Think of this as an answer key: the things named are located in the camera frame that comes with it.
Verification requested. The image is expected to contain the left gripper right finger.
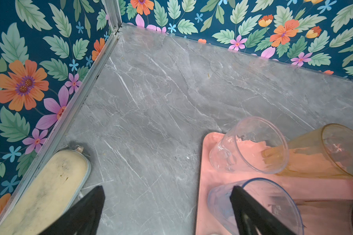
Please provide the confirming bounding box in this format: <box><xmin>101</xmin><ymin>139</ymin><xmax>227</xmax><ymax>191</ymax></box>
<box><xmin>230</xmin><ymin>186</ymin><xmax>294</xmax><ymax>235</ymax></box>

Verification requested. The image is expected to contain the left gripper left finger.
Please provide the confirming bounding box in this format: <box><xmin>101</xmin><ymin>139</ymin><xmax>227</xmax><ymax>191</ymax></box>
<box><xmin>41</xmin><ymin>186</ymin><xmax>106</xmax><ymax>235</ymax></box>

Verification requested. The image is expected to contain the blue transparent cup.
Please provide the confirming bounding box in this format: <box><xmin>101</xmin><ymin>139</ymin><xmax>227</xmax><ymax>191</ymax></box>
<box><xmin>207</xmin><ymin>178</ymin><xmax>304</xmax><ymax>235</ymax></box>

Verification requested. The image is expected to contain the grey smoky cup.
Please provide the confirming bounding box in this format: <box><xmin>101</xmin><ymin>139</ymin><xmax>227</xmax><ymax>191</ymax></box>
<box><xmin>295</xmin><ymin>199</ymin><xmax>353</xmax><ymax>235</ymax></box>

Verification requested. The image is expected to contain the pink plastic tray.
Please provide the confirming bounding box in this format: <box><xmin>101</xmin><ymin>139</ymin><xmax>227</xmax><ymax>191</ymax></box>
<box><xmin>195</xmin><ymin>132</ymin><xmax>353</xmax><ymax>235</ymax></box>

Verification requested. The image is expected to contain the clear transparent cup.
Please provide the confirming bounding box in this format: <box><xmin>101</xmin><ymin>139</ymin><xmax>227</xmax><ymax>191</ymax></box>
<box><xmin>209</xmin><ymin>117</ymin><xmax>289</xmax><ymax>174</ymax></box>

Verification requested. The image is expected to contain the yellow tall cup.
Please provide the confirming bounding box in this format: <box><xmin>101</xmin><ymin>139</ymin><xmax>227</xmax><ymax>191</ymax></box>
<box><xmin>277</xmin><ymin>123</ymin><xmax>353</xmax><ymax>179</ymax></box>

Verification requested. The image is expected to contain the beige sponge brush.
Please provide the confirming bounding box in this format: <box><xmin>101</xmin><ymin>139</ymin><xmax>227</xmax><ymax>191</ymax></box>
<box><xmin>0</xmin><ymin>146</ymin><xmax>91</xmax><ymax>235</ymax></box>

